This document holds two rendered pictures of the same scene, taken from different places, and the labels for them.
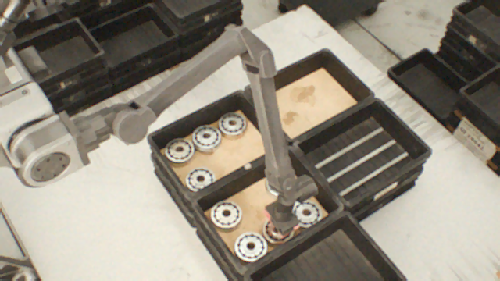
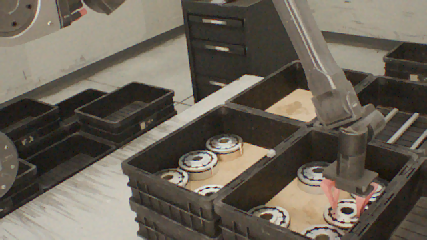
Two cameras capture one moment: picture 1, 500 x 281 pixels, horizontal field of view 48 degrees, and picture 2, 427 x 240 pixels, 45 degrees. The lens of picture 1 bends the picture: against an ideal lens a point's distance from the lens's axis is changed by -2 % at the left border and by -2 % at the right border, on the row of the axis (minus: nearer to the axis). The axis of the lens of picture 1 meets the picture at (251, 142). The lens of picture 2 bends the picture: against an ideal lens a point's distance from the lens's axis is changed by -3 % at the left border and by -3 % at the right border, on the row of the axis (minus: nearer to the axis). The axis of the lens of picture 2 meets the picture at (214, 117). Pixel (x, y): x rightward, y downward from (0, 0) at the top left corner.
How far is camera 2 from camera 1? 0.99 m
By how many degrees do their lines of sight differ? 29
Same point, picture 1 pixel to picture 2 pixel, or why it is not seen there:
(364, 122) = not seen: hidden behind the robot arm
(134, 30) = (65, 164)
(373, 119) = (381, 107)
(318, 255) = (415, 228)
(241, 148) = (246, 165)
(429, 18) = not seen: hidden behind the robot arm
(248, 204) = (288, 208)
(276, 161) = (325, 67)
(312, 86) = (297, 101)
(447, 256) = not seen: outside the picture
